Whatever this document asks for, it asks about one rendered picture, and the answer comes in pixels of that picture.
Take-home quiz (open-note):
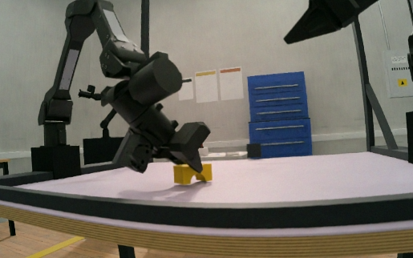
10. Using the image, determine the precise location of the yellow block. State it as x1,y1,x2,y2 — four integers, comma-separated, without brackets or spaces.
173,163,213,185

